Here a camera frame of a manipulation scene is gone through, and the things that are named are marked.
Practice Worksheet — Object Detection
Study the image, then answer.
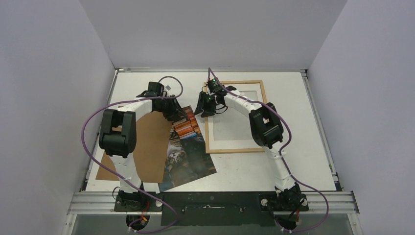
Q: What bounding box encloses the colourful photo print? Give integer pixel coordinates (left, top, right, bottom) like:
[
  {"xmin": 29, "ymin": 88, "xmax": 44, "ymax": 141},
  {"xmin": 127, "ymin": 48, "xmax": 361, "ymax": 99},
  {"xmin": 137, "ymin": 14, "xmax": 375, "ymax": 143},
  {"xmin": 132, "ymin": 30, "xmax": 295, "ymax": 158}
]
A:
[{"xmin": 158, "ymin": 106, "xmax": 217, "ymax": 192}]

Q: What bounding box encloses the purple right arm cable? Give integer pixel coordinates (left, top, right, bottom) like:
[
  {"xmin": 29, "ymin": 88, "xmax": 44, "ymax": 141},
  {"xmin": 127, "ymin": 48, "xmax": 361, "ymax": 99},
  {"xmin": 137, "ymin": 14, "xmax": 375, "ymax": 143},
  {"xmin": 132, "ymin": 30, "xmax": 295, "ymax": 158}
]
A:
[{"xmin": 207, "ymin": 67, "xmax": 330, "ymax": 234}]

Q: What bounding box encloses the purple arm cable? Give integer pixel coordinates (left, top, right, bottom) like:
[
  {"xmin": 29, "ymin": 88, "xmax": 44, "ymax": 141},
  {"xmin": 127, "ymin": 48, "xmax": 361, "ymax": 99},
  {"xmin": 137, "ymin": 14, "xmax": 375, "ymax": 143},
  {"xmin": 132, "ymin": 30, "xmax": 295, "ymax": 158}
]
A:
[
  {"xmin": 207, "ymin": 67, "xmax": 330, "ymax": 234},
  {"xmin": 81, "ymin": 76, "xmax": 184, "ymax": 234}
]

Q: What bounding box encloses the wooden picture frame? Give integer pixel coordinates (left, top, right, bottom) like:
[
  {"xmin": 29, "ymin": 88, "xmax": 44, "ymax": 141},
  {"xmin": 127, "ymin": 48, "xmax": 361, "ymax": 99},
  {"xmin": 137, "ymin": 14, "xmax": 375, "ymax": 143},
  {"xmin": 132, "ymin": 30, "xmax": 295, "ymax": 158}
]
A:
[{"xmin": 203, "ymin": 80, "xmax": 268, "ymax": 154}]

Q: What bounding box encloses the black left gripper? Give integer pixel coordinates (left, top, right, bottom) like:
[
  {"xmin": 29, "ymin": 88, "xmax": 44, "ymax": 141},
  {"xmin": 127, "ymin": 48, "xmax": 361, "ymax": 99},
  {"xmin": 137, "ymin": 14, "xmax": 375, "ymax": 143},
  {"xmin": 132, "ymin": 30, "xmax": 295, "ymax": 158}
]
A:
[{"xmin": 156, "ymin": 95, "xmax": 186, "ymax": 121}]

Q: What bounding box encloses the clear acrylic sheet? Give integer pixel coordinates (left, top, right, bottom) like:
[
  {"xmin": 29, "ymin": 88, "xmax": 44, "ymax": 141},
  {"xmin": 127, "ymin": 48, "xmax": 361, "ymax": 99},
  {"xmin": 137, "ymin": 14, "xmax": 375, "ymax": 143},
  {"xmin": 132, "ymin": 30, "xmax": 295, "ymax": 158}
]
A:
[{"xmin": 208, "ymin": 108, "xmax": 253, "ymax": 142}]

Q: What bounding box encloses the aluminium front rail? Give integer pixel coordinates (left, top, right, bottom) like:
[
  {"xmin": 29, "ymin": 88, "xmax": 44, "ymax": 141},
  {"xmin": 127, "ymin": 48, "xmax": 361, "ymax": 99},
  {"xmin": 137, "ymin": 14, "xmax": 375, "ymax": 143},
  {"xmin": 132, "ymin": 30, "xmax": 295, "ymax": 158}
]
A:
[{"xmin": 68, "ymin": 191, "xmax": 360, "ymax": 215}]

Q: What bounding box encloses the white mat board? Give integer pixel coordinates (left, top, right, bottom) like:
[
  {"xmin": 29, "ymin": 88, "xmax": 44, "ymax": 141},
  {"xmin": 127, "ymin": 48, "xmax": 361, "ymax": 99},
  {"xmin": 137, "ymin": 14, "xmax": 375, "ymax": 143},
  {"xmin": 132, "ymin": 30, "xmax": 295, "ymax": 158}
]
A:
[{"xmin": 207, "ymin": 83, "xmax": 264, "ymax": 150}]

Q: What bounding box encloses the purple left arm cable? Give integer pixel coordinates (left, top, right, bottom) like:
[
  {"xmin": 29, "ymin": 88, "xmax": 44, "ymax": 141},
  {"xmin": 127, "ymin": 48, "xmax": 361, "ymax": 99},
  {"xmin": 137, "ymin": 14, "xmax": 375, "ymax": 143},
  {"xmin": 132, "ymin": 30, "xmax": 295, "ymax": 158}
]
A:
[{"xmin": 81, "ymin": 76, "xmax": 184, "ymax": 234}]

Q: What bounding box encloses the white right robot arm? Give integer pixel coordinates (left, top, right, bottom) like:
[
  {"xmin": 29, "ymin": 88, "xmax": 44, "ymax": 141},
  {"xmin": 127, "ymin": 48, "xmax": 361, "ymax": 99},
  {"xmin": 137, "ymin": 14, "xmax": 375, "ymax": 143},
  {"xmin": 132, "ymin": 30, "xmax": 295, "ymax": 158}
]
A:
[{"xmin": 194, "ymin": 78, "xmax": 298, "ymax": 210}]

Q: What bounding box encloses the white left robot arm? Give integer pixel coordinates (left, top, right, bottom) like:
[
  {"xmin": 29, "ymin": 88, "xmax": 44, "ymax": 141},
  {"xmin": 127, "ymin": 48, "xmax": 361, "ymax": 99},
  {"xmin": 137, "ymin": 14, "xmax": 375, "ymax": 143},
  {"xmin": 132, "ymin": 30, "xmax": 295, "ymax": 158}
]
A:
[{"xmin": 99, "ymin": 82, "xmax": 187, "ymax": 211}]

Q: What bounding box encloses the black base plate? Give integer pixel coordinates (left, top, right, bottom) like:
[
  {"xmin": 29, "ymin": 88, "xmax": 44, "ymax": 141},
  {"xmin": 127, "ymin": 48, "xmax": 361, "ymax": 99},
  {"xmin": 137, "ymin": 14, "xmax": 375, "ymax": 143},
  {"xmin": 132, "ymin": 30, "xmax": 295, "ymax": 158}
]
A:
[{"xmin": 114, "ymin": 191, "xmax": 309, "ymax": 229}]

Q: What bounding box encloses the brown cardboard backing board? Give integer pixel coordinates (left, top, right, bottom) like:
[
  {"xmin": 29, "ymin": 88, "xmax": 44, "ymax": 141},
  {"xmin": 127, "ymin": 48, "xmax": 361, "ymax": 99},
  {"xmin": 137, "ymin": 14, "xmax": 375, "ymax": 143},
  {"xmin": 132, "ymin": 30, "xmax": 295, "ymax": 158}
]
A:
[{"xmin": 95, "ymin": 105, "xmax": 172, "ymax": 184}]

